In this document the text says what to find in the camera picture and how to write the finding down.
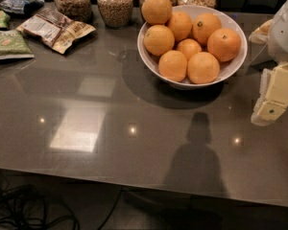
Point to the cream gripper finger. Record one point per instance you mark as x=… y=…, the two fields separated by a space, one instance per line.
x=276 y=97
x=264 y=82

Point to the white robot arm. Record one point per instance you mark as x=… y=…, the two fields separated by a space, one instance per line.
x=273 y=35

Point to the small centre orange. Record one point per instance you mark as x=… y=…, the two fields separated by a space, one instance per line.
x=189 y=47

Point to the back right orange with stem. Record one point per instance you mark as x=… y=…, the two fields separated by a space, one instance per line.
x=204 y=25

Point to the glass jar of nuts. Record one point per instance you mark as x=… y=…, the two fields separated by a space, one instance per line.
x=116 y=13
x=79 y=10

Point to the left glass jar of nuts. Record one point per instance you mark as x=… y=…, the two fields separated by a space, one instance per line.
x=79 y=10

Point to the brown white snack bag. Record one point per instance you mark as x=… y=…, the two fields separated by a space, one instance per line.
x=54 y=29

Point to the green snack packet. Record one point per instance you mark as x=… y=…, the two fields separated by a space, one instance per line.
x=13 y=45

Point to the blue snack packet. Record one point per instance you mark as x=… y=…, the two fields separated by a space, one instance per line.
x=21 y=7

